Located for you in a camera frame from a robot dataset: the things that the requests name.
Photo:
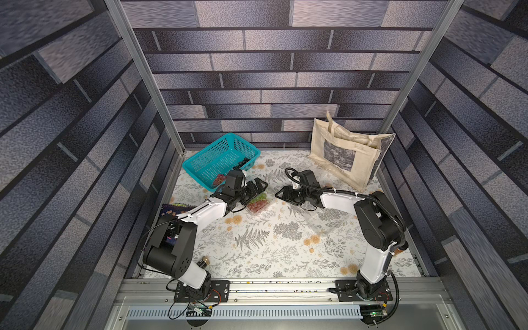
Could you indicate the red grape bunch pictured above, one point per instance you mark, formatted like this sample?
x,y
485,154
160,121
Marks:
x,y
220,179
257,207

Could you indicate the floral tablecloth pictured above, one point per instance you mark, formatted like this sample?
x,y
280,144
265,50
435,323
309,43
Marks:
x,y
277,243

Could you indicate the clear clamshell container front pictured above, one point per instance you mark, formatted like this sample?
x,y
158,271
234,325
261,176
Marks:
x,y
270,199

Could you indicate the teal plastic basket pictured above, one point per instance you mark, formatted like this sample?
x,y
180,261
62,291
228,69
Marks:
x,y
219,158

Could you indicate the black grape bunch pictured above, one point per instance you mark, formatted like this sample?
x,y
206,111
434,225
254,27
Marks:
x,y
241,164

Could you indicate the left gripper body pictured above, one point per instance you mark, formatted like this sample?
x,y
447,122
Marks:
x,y
247,192

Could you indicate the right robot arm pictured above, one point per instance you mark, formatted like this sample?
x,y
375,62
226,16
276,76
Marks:
x,y
382,228

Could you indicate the clear clamshell container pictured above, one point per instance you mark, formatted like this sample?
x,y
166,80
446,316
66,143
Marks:
x,y
270,199
327,222

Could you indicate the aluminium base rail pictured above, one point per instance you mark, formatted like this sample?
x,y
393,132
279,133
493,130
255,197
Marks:
x,y
409,303

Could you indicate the green grape bunch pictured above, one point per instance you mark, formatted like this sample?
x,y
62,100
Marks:
x,y
259,198

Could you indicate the purple snack bag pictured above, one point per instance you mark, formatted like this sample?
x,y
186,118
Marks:
x,y
174,209

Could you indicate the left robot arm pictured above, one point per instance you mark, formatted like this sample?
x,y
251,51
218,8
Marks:
x,y
170,248

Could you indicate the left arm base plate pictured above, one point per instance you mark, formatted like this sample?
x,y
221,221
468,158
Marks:
x,y
214,291

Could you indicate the beige canvas tote bag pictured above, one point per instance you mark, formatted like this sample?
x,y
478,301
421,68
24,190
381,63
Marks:
x,y
353,158

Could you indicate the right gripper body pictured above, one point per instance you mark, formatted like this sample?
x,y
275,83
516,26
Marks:
x,y
291,194

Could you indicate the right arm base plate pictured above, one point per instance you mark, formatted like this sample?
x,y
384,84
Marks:
x,y
351,291

